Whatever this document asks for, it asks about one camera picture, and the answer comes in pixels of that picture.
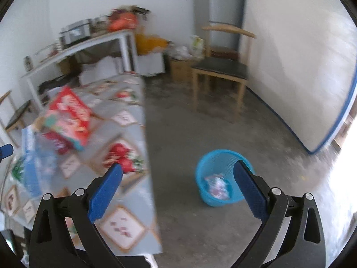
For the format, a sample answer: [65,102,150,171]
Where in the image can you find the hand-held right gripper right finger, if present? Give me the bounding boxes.
[233,160,326,268]

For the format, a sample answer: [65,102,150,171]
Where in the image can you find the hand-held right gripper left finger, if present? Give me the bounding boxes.
[29,162,124,268]

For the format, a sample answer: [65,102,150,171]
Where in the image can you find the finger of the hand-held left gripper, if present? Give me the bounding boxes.
[0,143,14,160]

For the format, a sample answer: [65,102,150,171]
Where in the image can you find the blue white toothpaste box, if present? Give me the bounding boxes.
[22,127,42,193]

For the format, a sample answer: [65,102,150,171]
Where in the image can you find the clear plastic bag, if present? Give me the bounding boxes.
[36,137,60,179]

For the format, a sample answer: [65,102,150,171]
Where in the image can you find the blue plastic basket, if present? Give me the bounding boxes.
[195,149,255,207]

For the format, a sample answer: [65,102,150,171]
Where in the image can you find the red printed snack box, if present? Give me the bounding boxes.
[42,86,94,153]

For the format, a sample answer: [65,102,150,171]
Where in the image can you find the pink white printed wrapper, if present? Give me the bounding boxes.
[203,173,233,200]

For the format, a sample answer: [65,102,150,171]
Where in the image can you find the wooden chair with black seat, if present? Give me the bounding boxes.
[191,25,256,119]
[0,89,32,148]

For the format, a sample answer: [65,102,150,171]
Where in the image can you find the fruit print tablecloth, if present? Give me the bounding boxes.
[0,73,162,257]

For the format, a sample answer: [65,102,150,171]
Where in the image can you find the black cloth bag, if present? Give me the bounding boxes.
[39,80,79,95]

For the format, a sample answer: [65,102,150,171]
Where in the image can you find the brown cardboard box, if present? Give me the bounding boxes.
[170,58,197,83]
[57,57,73,74]

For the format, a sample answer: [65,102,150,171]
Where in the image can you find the clear glass bowl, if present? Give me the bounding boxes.
[35,43,60,56]

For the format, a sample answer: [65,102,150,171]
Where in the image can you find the white crumpled sheet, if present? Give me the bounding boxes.
[79,57,131,86]

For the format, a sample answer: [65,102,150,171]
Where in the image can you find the white panel with blue edge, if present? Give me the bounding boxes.
[243,0,357,155]

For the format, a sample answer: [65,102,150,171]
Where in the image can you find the white flat board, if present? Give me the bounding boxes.
[138,53,165,76]

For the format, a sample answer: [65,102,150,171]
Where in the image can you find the white side table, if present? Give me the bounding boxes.
[20,29,138,112]

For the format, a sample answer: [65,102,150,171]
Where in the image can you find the yellow bag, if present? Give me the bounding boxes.
[135,33,169,55]

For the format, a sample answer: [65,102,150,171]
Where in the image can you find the green white packet bag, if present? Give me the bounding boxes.
[190,35,207,59]

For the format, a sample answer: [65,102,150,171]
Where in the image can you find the white plastic bags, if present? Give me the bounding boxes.
[167,45,193,60]

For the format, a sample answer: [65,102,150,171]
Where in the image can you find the orange plastic bag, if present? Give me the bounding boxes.
[107,10,140,32]

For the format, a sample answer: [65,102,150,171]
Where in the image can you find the grey refrigerator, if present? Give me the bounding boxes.
[193,0,248,59]

